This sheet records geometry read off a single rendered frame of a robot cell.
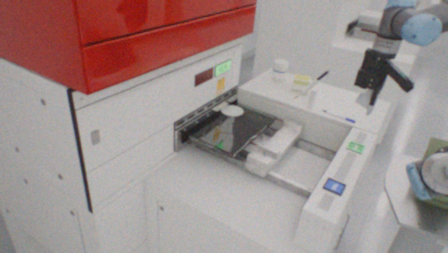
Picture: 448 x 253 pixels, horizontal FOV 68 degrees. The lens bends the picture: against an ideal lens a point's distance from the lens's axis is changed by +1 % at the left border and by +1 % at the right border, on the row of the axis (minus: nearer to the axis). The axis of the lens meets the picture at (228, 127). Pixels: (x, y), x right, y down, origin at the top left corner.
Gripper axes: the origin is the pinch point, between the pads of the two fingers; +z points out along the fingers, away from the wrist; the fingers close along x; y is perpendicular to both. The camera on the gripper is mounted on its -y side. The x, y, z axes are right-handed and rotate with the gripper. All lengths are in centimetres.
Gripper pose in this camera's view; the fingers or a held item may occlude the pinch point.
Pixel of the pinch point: (370, 112)
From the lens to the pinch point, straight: 117.7
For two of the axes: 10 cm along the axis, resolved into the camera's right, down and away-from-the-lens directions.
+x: -5.3, 3.9, -7.5
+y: -8.4, -3.4, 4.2
